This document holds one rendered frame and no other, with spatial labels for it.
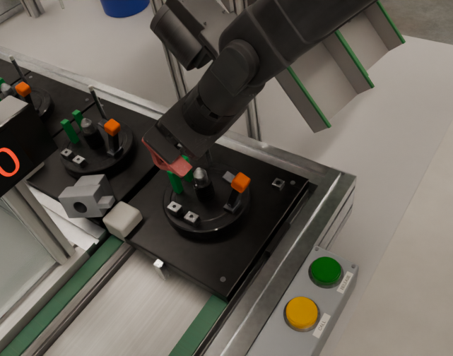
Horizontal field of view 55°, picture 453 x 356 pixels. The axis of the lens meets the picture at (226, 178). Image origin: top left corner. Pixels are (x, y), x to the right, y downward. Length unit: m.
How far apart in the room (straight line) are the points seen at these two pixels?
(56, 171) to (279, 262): 0.45
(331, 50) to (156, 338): 0.56
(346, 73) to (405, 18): 2.27
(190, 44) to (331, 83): 0.41
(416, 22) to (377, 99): 2.03
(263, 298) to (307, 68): 0.40
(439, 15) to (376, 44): 2.20
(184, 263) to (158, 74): 0.67
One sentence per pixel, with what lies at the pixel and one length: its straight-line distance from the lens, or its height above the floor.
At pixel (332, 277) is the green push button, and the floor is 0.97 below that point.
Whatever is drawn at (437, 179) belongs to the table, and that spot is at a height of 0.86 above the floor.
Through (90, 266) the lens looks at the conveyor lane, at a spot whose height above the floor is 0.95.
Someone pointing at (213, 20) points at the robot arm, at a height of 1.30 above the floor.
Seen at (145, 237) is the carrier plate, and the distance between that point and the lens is 0.69.
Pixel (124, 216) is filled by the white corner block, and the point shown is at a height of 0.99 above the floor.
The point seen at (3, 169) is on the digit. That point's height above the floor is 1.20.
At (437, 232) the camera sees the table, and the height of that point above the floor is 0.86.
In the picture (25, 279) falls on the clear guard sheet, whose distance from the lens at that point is 0.71.
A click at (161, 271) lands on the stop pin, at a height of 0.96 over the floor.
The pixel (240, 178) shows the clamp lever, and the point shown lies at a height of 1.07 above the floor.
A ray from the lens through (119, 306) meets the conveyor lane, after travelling 0.71.
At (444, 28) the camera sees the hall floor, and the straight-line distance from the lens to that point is 3.01.
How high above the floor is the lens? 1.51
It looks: 48 degrees down
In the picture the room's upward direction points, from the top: 12 degrees counter-clockwise
